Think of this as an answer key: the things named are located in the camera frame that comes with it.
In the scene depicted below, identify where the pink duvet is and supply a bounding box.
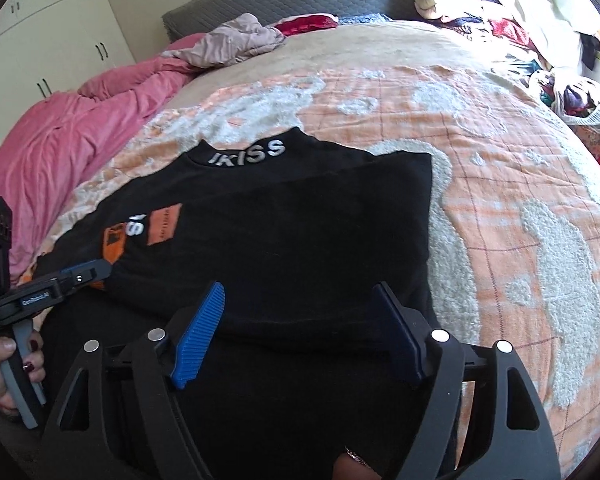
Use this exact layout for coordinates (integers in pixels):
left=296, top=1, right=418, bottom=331
left=0, top=32, right=212, bottom=281

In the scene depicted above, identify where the pile of mixed clothes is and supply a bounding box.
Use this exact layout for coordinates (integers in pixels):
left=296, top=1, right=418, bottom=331
left=412, top=0, right=600, bottom=77

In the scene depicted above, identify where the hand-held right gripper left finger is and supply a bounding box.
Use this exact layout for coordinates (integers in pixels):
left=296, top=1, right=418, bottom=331
left=37, top=281, right=226, bottom=480

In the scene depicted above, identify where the red cloth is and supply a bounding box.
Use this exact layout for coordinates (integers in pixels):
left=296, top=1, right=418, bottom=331
left=275, top=13, right=340, bottom=37

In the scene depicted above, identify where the white wardrobe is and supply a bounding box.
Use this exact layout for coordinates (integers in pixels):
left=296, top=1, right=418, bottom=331
left=0, top=0, right=137, bottom=161

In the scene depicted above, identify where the pale pink crumpled garment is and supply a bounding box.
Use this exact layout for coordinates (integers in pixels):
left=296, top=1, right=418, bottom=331
left=172, top=12, right=287, bottom=64

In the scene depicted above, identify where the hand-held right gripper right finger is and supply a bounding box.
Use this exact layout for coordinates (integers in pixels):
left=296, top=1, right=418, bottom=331
left=372, top=282, right=564, bottom=480

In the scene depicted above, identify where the orange and white tufted blanket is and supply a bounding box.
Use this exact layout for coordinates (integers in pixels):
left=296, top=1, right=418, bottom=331
left=10, top=62, right=600, bottom=473

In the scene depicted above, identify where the black shirt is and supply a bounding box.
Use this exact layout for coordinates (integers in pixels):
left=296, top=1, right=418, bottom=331
left=30, top=127, right=465, bottom=480

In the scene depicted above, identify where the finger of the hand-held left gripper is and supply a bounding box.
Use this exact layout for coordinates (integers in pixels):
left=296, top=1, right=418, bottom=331
left=59, top=258, right=114, bottom=297

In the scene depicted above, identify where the blue patterned cloth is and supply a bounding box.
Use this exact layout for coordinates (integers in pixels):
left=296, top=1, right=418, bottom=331
left=339, top=12, right=397, bottom=27

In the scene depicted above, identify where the white curtain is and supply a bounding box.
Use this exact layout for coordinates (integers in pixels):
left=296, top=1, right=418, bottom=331
left=480, top=0, right=600, bottom=70

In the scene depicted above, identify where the person's right hand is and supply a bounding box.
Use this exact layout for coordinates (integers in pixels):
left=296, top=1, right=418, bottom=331
left=332, top=446, right=383, bottom=480

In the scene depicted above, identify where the white bag of clothes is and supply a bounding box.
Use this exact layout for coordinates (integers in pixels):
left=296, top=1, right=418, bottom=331
left=529, top=67, right=600, bottom=137

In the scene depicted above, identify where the beige bedsheet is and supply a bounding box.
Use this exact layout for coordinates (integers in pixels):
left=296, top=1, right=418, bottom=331
left=165, top=19, right=531, bottom=111

